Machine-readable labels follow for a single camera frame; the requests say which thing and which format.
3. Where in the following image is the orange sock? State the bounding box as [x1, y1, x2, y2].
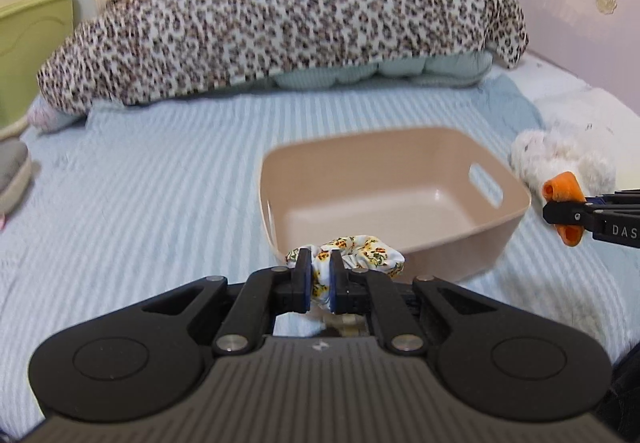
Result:
[541, 171, 586, 247]

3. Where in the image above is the floral yellow white scrunchie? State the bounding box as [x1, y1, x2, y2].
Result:
[285, 235, 405, 311]

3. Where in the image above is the white plush toy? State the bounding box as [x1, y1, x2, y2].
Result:
[509, 130, 616, 200]

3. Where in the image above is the beige plastic storage basket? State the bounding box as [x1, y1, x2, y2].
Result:
[258, 128, 532, 283]

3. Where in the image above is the teal cloth piece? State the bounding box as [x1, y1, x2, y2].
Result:
[472, 76, 544, 138]

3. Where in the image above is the blue striped bed cover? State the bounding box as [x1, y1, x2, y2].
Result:
[0, 64, 640, 441]

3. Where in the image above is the light green quilted comforter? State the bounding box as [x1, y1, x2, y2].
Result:
[219, 49, 496, 92]

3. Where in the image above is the lavender headboard panel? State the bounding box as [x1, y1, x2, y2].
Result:
[518, 0, 639, 111]

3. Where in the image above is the leopard print blanket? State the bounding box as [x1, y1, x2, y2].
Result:
[37, 0, 528, 116]

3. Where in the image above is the pink pillow corner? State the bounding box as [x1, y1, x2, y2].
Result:
[26, 94, 81, 134]

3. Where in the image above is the grey beige slipper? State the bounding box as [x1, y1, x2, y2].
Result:
[0, 138, 32, 216]

